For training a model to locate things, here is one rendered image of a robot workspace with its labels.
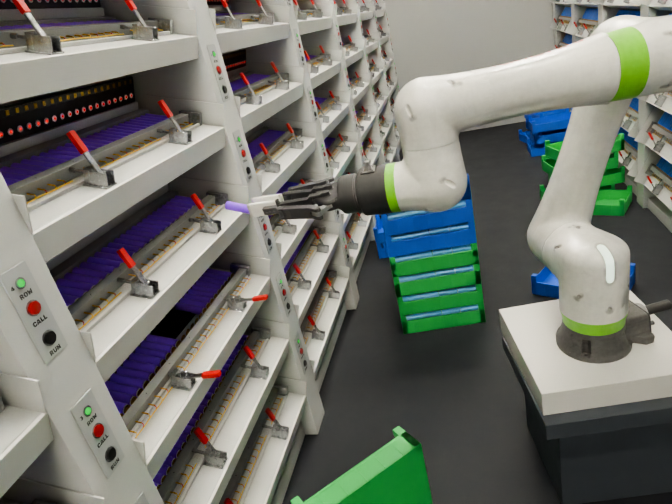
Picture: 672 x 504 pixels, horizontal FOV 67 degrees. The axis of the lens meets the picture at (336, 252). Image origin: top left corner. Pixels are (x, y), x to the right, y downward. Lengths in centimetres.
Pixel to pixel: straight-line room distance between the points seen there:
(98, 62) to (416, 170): 53
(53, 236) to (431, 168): 58
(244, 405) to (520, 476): 69
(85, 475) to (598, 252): 93
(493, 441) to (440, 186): 81
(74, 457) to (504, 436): 108
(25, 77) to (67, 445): 47
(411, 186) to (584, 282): 40
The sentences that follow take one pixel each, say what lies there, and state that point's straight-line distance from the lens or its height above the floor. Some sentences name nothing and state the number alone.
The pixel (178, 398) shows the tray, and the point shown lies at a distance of 98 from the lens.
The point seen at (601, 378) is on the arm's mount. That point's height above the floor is 34.
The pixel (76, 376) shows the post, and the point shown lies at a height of 74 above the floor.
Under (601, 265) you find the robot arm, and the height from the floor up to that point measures 56.
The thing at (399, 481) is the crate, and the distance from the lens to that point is 125.
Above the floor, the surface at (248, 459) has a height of 18.
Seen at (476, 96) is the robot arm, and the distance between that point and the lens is 90.
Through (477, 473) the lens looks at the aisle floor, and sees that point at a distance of 143.
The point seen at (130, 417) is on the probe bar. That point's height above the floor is 58.
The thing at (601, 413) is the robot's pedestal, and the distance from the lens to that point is 118.
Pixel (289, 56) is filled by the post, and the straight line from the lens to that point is 187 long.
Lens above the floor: 107
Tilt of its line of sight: 23 degrees down
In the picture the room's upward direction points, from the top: 13 degrees counter-clockwise
